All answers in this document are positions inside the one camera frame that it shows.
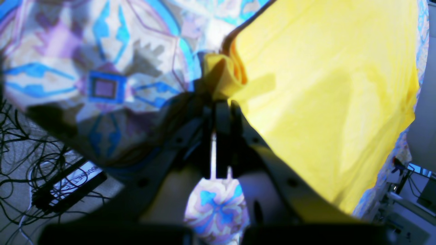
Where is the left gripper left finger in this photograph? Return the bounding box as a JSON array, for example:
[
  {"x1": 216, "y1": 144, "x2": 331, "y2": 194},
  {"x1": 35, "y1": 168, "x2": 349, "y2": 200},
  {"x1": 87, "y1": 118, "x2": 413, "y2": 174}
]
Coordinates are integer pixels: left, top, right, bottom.
[{"x1": 75, "y1": 102, "x2": 214, "y2": 225}]

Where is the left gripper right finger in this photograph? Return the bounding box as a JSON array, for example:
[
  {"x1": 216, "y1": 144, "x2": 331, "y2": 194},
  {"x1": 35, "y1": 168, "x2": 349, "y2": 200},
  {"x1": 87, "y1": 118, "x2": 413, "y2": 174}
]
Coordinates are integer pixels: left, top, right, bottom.
[{"x1": 215, "y1": 101, "x2": 360, "y2": 226}]

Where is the yellow T-shirt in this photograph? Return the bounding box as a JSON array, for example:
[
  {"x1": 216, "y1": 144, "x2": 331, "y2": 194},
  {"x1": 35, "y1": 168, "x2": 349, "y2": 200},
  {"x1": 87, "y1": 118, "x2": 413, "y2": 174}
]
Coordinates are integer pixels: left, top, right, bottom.
[{"x1": 203, "y1": 0, "x2": 426, "y2": 215}]

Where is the black cable bundle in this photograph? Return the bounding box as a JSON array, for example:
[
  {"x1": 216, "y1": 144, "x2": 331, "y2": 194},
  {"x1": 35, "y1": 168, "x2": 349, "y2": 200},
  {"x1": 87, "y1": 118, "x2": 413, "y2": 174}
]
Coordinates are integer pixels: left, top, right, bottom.
[{"x1": 0, "y1": 99, "x2": 113, "y2": 245}]

